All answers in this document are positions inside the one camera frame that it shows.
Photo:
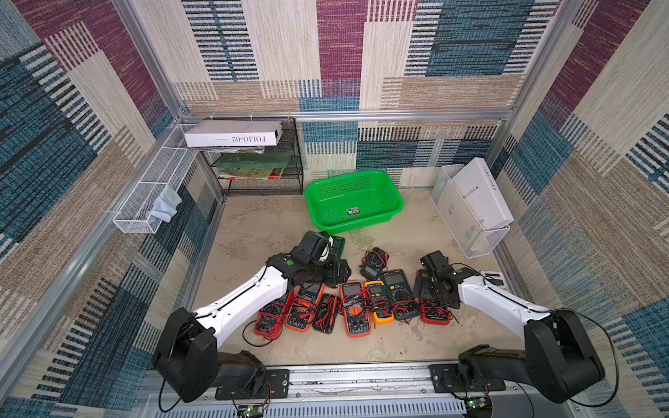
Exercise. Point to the black multimeter with leads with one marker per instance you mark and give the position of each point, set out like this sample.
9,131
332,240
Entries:
327,313

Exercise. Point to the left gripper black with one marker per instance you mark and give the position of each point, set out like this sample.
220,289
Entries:
332,276

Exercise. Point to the dark green multimeter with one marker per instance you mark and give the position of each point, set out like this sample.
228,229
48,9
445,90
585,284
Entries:
336,246
403,302

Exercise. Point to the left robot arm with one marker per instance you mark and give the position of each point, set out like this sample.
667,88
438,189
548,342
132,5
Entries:
188,355

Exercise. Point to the books on shelf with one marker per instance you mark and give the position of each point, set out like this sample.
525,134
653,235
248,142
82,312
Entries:
233,166

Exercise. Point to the white calculator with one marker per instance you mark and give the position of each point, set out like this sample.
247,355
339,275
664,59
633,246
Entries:
495,278

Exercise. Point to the clear plastic holder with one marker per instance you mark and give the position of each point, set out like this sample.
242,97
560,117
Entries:
470,235

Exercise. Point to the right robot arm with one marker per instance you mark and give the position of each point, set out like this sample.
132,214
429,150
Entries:
558,358

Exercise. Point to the white box in holder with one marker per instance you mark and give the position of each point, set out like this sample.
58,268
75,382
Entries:
481,193

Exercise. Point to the orange multimeter centre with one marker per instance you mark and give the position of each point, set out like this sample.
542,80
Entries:
355,297

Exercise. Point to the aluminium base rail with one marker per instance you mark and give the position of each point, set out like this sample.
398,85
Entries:
391,389

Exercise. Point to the black wire shelf rack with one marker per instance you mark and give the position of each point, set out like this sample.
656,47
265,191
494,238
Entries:
292,180

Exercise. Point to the light blue cloth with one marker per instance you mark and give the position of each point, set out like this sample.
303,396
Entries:
165,206

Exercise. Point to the white folio box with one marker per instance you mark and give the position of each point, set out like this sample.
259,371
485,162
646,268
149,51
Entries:
213,133

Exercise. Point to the orange multimeter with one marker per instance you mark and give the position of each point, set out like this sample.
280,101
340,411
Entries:
355,297
304,307

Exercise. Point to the white wire wall basket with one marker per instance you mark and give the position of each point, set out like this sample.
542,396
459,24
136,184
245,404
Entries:
168,166

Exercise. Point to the green plastic basket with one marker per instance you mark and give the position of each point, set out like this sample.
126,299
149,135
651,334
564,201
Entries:
353,201

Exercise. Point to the red multimeter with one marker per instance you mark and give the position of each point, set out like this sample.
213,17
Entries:
431,312
271,317

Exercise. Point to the orange multimeter left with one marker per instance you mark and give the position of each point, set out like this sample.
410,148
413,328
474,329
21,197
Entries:
304,307

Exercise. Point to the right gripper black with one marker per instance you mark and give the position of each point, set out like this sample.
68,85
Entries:
423,286

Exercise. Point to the yellow multimeter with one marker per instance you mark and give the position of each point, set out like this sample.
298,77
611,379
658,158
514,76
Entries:
380,305

